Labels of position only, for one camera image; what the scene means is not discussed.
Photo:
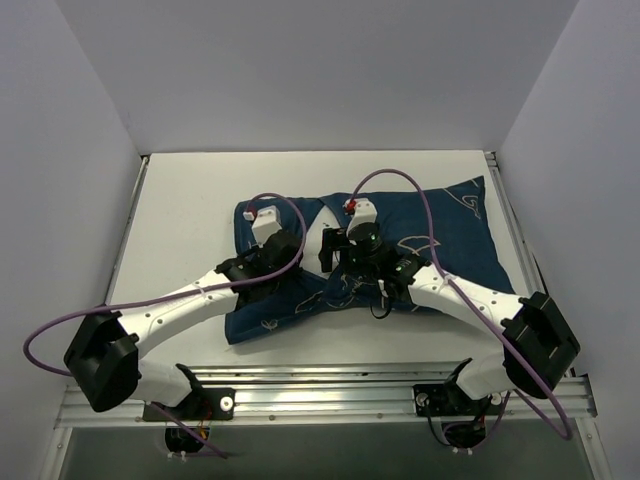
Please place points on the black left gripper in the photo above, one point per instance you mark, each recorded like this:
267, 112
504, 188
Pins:
282, 246

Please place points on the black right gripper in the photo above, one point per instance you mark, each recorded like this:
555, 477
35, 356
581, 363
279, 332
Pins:
329, 248

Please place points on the blue pillowcase with gold script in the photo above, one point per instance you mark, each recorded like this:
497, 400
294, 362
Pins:
450, 223

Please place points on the white pillow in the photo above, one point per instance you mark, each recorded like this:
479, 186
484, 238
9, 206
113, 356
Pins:
310, 262

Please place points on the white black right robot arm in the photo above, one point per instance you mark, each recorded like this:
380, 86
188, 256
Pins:
538, 346

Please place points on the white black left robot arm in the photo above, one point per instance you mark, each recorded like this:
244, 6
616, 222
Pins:
106, 357

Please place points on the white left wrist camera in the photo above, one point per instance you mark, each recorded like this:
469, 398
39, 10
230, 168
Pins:
264, 223

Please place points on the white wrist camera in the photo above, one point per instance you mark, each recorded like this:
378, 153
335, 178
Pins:
264, 223
360, 211

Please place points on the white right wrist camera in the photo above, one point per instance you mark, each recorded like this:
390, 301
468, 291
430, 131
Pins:
360, 211

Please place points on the aluminium front rail frame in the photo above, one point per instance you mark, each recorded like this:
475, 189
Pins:
344, 422

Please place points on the aluminium left side rail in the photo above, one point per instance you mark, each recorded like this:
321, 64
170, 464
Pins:
134, 200

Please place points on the aluminium rail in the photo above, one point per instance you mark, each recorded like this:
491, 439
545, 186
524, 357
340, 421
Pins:
134, 200
527, 263

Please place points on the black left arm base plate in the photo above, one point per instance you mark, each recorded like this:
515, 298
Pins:
216, 404

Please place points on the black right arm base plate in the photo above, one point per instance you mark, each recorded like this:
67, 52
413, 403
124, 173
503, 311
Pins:
438, 400

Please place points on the aluminium right side rail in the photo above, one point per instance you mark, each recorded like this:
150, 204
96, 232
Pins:
527, 263

